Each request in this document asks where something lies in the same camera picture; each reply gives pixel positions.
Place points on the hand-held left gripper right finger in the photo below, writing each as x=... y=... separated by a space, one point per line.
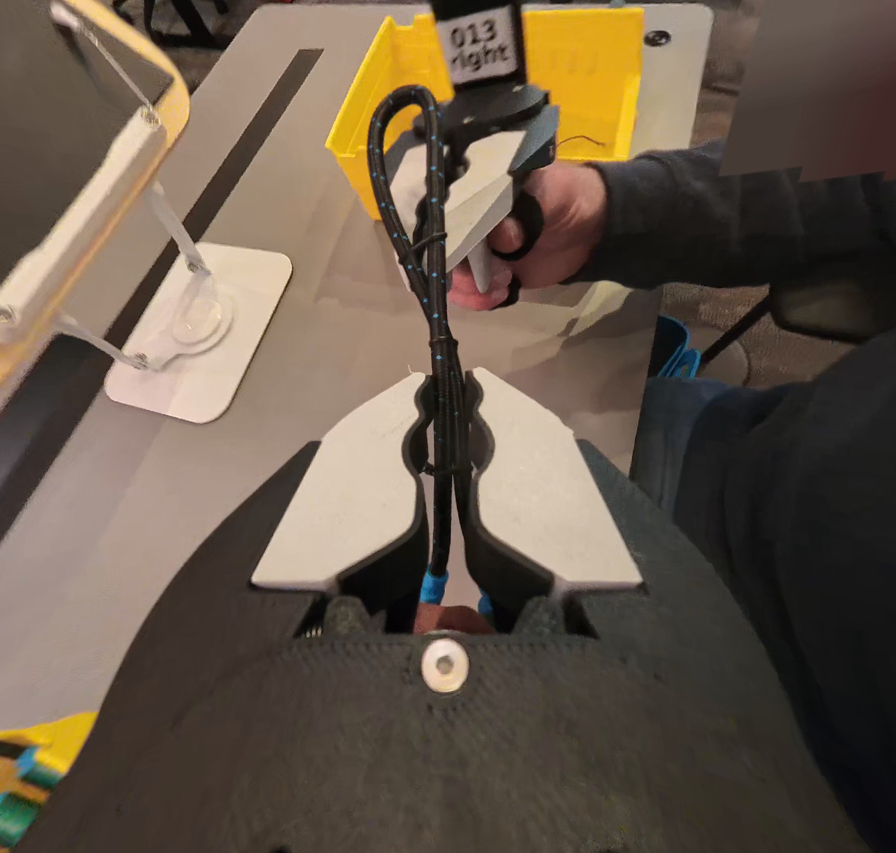
x=560 y=510

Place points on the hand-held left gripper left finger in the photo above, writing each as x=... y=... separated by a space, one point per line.
x=343 y=510

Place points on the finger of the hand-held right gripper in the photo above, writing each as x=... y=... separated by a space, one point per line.
x=476 y=216
x=409 y=188

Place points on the yellow plastic bin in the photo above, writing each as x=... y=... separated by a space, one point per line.
x=35 y=769
x=588 y=83

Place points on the person's right forearm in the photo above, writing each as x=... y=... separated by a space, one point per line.
x=742 y=223

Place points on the person's right hand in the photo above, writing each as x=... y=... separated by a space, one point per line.
x=560 y=230

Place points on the blue fabric seat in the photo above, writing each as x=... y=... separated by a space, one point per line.
x=675 y=352

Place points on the black chair with armrest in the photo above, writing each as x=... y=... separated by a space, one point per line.
x=826 y=314

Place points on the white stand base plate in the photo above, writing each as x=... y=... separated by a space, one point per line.
x=210 y=335

